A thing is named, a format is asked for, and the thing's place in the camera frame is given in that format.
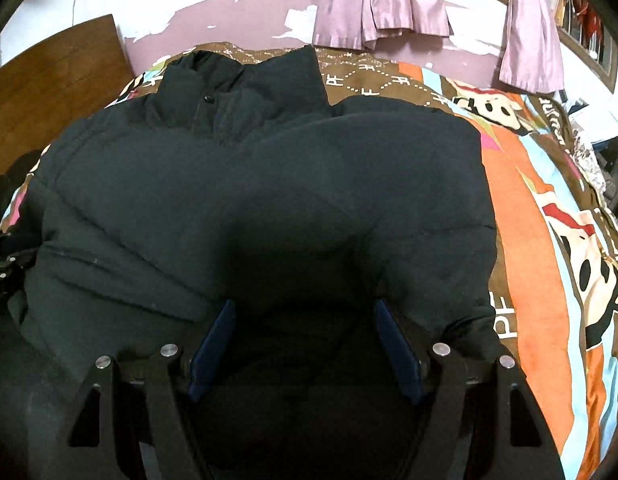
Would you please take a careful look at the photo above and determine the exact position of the black puffer jacket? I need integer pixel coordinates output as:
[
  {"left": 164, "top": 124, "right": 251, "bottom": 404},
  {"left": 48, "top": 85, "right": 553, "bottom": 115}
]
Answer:
[{"left": 0, "top": 47, "right": 499, "bottom": 479}]

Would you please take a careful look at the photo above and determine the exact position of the brown wooden headboard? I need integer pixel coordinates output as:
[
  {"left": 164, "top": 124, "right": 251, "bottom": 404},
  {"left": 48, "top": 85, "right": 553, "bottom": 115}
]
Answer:
[{"left": 0, "top": 15, "right": 133, "bottom": 175}]

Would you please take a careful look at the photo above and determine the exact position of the colourful cartoon bed blanket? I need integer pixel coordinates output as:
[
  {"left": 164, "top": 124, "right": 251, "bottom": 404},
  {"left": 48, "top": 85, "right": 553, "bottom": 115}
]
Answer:
[{"left": 2, "top": 44, "right": 618, "bottom": 479}]

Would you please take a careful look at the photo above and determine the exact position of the pink satin right curtain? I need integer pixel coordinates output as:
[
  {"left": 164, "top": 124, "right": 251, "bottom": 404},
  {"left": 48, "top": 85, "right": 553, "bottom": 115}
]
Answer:
[{"left": 499, "top": 0, "right": 564, "bottom": 94}]

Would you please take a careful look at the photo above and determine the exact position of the pink satin curtain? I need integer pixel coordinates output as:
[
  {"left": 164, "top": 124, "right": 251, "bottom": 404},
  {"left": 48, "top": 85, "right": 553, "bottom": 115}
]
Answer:
[
  {"left": 499, "top": 0, "right": 564, "bottom": 94},
  {"left": 313, "top": 0, "right": 452, "bottom": 51}
]

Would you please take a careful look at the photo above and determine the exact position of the red item hanging at window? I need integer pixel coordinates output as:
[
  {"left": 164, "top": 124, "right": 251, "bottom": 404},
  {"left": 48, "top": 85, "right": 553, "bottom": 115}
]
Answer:
[{"left": 571, "top": 0, "right": 603, "bottom": 48}]

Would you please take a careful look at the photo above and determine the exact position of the pink satin left curtain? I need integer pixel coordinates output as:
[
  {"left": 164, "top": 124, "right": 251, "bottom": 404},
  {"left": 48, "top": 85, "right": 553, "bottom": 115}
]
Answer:
[{"left": 313, "top": 0, "right": 452, "bottom": 51}]

